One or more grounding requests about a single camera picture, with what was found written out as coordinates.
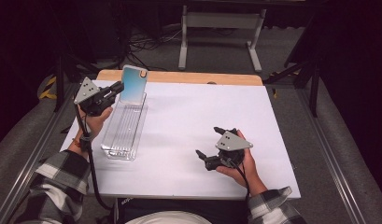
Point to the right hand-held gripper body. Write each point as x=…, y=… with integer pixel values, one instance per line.
x=230, y=143

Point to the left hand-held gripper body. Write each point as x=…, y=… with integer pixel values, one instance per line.
x=92, y=99

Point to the blue gradient phone case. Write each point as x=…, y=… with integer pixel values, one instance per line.
x=134, y=85

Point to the clear plastic packaging tray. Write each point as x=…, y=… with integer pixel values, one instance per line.
x=126, y=130

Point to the person's left hand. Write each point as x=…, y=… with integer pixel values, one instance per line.
x=93, y=126

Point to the person's right hand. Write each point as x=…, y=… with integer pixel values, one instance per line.
x=246, y=174

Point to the white board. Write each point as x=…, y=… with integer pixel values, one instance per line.
x=185, y=124

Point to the black metal stand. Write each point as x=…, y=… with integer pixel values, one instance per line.
x=314, y=93
x=59, y=81

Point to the wooden table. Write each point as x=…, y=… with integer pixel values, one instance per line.
x=185, y=76

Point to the white metal stand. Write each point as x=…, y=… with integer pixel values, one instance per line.
x=223, y=20

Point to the aluminium floor rail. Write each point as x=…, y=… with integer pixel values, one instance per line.
x=332, y=155
x=30, y=155

